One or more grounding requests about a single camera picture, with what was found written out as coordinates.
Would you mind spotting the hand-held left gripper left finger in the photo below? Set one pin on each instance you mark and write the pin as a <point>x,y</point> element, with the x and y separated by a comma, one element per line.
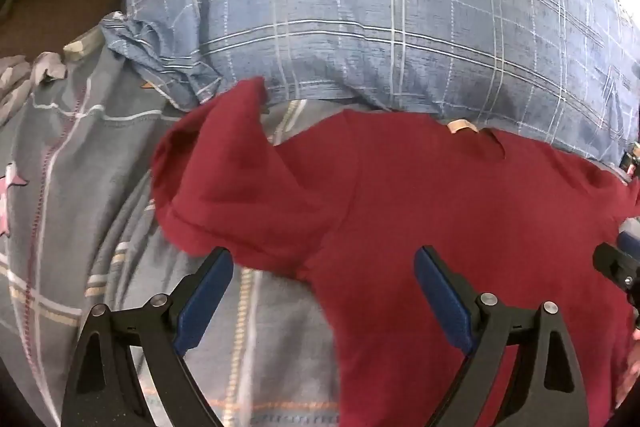
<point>202,302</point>

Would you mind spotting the small red and black object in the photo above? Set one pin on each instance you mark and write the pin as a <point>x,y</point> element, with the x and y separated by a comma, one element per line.
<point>631,159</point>

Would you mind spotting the red t-shirt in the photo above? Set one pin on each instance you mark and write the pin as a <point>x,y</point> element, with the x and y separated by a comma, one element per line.
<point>400,217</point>

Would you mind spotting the person's right hand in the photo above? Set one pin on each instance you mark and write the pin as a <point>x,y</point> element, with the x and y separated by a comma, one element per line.
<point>632,367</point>

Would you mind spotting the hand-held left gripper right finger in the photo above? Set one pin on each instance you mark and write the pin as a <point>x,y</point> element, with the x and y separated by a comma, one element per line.
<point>442,294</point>

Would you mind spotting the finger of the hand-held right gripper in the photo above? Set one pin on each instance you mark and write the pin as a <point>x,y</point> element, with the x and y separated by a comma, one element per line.
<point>617,264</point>

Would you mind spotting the blue plaid pillow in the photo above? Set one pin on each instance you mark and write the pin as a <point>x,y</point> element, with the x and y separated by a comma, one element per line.
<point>360,7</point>

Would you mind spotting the grey plaid bedsheet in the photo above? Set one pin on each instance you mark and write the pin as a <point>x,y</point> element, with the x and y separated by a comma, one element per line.
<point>90,217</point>

